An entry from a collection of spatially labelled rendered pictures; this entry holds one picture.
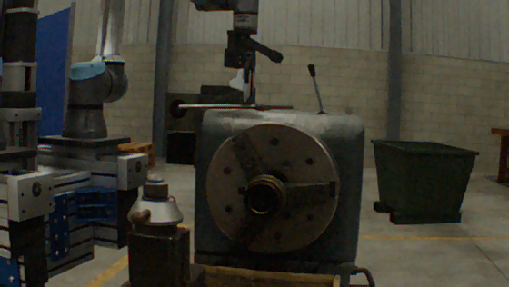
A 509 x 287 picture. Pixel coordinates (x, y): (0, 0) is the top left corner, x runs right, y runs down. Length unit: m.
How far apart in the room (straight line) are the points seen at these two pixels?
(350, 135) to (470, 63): 10.39
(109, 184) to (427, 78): 10.27
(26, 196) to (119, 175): 0.46
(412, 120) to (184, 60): 4.90
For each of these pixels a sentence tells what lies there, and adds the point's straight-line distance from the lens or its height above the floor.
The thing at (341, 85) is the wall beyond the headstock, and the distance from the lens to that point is 11.33.
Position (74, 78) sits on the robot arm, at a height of 1.34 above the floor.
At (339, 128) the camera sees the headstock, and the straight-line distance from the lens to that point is 1.44.
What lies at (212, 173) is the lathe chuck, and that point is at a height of 1.11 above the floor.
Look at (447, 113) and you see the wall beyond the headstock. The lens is 11.60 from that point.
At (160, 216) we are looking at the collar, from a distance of 0.74.
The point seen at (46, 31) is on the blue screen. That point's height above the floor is 2.09.
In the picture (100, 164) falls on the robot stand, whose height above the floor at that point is 1.09.
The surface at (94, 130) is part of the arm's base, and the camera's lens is 1.62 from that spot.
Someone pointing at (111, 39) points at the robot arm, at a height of 1.47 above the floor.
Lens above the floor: 1.29
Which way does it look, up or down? 5 degrees down
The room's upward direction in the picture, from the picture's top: 2 degrees clockwise
